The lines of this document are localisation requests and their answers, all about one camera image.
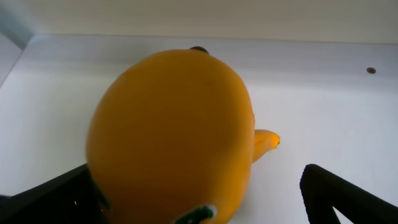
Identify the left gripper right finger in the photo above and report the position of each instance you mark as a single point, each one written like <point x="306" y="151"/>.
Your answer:
<point x="317" y="189"/>

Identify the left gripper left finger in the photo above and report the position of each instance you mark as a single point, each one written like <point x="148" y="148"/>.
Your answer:
<point x="53" y="202"/>

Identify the yellow rubber duck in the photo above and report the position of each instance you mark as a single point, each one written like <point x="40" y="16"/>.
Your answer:
<point x="171" y="133"/>

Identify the white shelf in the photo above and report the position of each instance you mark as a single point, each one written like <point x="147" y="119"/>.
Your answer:
<point x="326" y="109"/>

